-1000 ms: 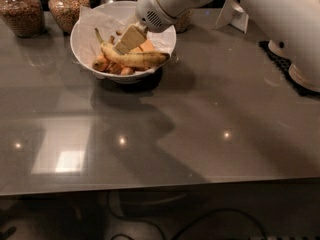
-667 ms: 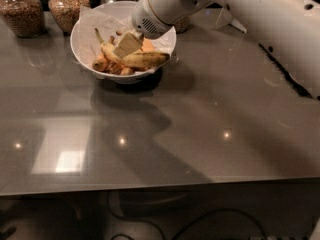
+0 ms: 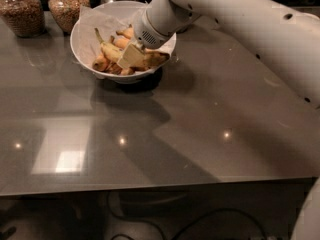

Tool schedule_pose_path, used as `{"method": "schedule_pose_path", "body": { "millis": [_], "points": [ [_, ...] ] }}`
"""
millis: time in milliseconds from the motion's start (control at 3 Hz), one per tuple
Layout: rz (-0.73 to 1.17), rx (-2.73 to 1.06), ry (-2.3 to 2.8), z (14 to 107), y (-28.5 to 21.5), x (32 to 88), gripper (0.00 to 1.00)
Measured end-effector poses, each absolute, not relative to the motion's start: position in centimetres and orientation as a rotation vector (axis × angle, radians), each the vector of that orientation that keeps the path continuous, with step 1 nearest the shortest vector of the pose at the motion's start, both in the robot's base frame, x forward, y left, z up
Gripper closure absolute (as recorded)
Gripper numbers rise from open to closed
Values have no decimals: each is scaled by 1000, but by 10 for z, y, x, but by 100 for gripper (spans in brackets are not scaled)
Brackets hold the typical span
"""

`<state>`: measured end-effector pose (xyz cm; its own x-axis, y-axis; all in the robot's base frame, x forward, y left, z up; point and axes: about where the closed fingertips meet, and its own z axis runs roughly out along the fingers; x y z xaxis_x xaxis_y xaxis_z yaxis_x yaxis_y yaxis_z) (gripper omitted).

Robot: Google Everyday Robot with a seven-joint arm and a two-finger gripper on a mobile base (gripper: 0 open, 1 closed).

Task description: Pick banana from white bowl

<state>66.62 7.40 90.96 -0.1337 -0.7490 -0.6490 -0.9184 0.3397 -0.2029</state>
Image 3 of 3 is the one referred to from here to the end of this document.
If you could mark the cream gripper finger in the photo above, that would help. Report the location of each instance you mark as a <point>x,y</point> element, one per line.
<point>132,55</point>

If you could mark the orange banana middle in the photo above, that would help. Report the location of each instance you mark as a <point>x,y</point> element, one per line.
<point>121,42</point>

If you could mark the small orange banana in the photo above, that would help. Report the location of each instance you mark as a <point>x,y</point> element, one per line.
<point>100,63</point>
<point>127,71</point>

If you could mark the small orange banana left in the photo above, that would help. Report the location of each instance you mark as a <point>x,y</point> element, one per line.
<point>100,63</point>

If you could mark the large yellow banana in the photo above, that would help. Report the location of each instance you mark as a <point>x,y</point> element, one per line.
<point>151,59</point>

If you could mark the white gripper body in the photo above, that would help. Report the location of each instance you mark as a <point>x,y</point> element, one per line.
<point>148,31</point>

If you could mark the small orange banana bottom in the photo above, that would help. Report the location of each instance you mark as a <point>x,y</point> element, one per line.
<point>127,71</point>

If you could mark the glass jar far left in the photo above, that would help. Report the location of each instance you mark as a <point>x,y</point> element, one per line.
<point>25,18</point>

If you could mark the white ceramic bowl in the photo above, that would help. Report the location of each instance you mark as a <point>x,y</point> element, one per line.
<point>130,79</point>

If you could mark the white paper bowl liner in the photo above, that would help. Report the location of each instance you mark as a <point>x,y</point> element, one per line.
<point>107,18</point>

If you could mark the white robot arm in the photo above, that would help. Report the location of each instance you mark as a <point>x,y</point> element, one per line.
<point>255,121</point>

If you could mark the orange banana upper right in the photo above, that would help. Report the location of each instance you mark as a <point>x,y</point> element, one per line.
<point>127,33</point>

